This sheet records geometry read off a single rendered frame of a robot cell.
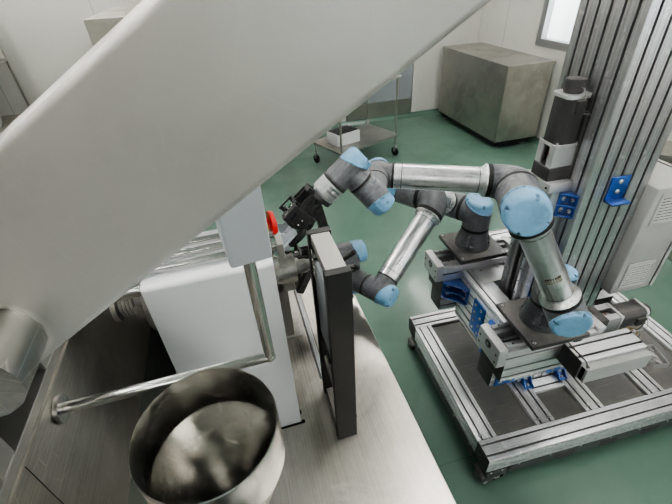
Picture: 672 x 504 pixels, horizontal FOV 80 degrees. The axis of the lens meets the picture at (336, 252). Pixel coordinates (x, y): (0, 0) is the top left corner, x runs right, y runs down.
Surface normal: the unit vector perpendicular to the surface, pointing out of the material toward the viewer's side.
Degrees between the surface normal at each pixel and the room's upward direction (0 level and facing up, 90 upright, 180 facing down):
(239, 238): 90
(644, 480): 0
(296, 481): 0
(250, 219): 90
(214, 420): 72
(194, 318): 90
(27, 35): 90
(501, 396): 0
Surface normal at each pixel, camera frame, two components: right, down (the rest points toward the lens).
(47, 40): 0.27, 0.55
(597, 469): -0.05, -0.81
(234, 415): 0.02, 0.31
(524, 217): -0.22, 0.48
